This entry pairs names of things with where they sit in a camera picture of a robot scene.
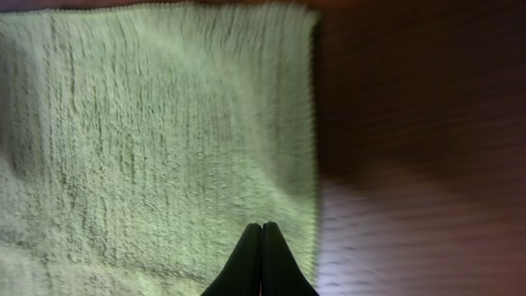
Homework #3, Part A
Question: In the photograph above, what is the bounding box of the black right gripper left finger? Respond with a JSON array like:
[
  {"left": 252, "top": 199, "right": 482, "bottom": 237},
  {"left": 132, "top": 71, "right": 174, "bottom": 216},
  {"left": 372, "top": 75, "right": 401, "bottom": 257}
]
[{"left": 201, "top": 224, "right": 262, "bottom": 296}]

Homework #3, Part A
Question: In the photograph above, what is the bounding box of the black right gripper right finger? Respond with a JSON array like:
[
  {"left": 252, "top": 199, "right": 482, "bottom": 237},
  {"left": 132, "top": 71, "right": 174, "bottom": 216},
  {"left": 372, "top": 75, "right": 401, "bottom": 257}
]
[{"left": 261, "top": 222, "right": 318, "bottom": 296}]

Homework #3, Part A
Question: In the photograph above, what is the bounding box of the green microfiber cloth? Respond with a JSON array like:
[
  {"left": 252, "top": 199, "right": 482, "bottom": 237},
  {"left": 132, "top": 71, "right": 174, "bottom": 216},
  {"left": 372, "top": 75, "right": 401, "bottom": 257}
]
[{"left": 1, "top": 2, "right": 319, "bottom": 295}]

